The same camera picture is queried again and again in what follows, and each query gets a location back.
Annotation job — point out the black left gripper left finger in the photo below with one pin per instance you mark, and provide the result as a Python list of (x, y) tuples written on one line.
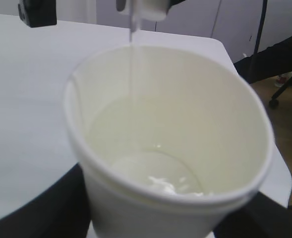
[(62, 211)]

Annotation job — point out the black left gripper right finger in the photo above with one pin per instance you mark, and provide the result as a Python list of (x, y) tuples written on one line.
[(260, 218)]

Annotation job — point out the white paper cup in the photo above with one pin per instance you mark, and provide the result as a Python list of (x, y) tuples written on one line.
[(169, 141)]

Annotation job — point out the clear water bottle green label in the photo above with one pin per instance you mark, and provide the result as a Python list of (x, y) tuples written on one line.
[(152, 10)]

